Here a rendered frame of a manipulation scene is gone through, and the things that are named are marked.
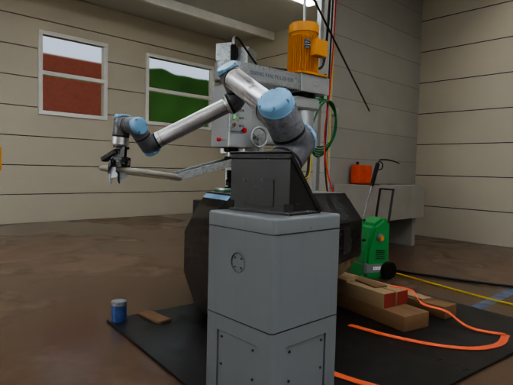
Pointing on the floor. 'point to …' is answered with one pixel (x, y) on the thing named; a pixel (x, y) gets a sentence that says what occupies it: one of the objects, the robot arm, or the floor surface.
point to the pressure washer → (375, 247)
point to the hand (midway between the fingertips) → (114, 181)
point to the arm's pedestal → (272, 298)
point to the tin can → (118, 310)
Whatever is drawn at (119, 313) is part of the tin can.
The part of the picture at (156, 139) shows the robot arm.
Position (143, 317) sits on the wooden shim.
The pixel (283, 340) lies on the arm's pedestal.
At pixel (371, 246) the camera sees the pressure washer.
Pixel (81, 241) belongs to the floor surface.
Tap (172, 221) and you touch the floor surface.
